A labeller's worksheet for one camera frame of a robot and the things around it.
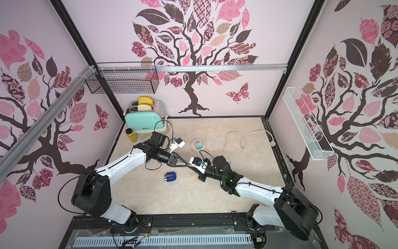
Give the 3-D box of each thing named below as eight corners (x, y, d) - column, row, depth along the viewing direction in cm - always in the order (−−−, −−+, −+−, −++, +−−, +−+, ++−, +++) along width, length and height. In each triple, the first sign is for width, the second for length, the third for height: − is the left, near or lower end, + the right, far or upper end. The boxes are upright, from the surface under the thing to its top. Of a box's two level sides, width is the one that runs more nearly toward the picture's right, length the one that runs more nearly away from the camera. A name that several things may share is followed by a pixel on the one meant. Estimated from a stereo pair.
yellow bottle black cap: (128, 137, 110) (123, 130, 103) (133, 134, 112) (129, 126, 105) (133, 143, 106) (129, 135, 100) (139, 139, 108) (134, 132, 102)
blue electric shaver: (164, 182, 90) (163, 180, 87) (165, 174, 93) (164, 171, 90) (175, 182, 90) (174, 180, 87) (176, 174, 93) (175, 171, 90)
